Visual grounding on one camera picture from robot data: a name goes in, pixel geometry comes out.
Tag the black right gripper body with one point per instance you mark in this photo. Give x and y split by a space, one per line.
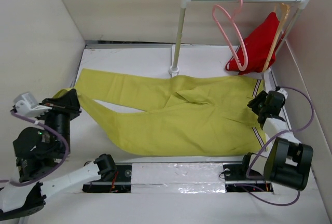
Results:
257 104

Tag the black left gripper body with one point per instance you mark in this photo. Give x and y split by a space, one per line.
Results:
60 116

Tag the yellow-green trousers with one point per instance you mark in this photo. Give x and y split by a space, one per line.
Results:
179 116

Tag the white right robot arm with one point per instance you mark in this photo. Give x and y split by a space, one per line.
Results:
283 160

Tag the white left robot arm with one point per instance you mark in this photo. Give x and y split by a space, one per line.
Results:
43 148

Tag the wooden hanger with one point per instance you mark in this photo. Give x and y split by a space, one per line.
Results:
284 9

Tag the red shorts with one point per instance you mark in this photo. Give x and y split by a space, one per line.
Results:
257 45

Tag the white clothes rack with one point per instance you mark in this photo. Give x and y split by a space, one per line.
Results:
174 69

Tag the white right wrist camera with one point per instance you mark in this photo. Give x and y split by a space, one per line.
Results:
282 91

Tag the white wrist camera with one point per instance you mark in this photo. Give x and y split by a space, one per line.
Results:
282 91
27 105

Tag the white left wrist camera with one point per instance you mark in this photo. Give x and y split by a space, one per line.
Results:
27 105

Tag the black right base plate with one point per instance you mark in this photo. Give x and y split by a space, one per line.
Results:
234 177

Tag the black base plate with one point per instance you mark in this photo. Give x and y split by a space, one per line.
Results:
120 183
234 177

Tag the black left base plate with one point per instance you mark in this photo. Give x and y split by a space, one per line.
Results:
120 183

